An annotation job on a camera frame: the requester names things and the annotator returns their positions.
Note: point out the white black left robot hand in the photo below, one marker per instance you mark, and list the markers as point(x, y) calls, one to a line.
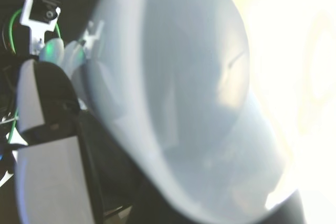
point(52, 169)

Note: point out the large clear plastic syringe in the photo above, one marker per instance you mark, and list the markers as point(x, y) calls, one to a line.
point(183, 77)

